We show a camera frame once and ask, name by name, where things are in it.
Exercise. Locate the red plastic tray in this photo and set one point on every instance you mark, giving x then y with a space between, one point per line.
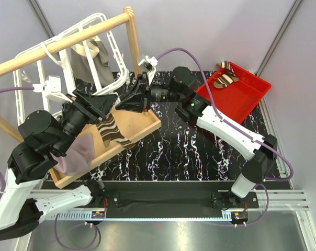
239 99

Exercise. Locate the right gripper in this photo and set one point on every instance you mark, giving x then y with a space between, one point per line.
138 98

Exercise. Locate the brown striped sock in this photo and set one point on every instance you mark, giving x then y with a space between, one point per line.
109 131
227 78

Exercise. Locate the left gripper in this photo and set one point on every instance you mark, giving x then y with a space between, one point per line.
97 107

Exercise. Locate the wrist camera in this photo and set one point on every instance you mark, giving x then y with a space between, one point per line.
51 89
148 64

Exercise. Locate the lilac sock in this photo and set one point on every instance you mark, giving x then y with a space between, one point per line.
78 157

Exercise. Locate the white plastic sock hanger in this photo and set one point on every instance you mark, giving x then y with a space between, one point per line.
84 50

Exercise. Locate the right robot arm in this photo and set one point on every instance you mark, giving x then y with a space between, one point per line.
198 111

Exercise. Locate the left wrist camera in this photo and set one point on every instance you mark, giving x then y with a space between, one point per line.
51 89

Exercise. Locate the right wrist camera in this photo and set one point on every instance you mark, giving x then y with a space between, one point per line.
148 64

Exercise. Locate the aluminium rail frame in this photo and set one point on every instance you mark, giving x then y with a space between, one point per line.
276 199

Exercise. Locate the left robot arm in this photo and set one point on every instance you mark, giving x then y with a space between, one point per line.
44 139

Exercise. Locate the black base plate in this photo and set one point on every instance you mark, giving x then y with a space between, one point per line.
167 200

